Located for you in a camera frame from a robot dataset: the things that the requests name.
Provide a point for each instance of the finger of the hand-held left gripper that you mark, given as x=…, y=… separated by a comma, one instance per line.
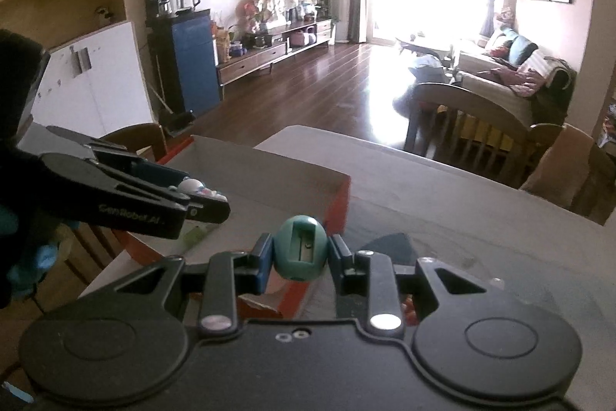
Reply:
x=159, y=176
x=120, y=204

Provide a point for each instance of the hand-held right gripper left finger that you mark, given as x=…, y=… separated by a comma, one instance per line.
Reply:
x=262, y=267

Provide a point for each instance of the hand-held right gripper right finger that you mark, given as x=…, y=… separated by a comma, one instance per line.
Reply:
x=342, y=270

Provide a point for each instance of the small white figurine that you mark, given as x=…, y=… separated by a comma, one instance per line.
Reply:
x=191, y=187

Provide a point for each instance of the teal egg-shaped pencil sharpener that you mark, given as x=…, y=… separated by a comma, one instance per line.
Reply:
x=301, y=254

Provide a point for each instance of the red cardboard box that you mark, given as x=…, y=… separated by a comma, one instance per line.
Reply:
x=288, y=184

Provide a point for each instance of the person's left hand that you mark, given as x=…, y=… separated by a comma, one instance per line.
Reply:
x=41, y=261

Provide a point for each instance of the dark wooden dining chair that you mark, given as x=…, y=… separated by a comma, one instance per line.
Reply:
x=139, y=139

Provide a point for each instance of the broom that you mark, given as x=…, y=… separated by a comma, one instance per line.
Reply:
x=166, y=103

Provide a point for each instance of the white board panel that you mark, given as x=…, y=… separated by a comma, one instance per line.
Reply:
x=110, y=79

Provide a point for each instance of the black and blue cabinet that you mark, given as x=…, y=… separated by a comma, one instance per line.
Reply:
x=185, y=59

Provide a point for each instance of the wooden television console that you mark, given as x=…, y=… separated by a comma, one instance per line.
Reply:
x=269, y=52

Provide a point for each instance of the red flower arrangement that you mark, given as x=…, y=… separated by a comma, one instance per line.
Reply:
x=252, y=14

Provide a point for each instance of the wooden slatted dining chair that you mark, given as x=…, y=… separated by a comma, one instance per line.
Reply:
x=462, y=122

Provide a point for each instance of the blue bag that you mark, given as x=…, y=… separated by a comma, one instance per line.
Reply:
x=426, y=63

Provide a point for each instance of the oval coffee table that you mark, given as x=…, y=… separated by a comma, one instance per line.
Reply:
x=423, y=45

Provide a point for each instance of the pink cloth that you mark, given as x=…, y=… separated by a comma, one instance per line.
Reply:
x=565, y=165

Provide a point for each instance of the beige sofa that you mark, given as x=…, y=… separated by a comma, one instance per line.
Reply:
x=500, y=79

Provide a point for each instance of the wooden chair with cloth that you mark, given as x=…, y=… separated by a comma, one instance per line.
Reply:
x=572, y=170

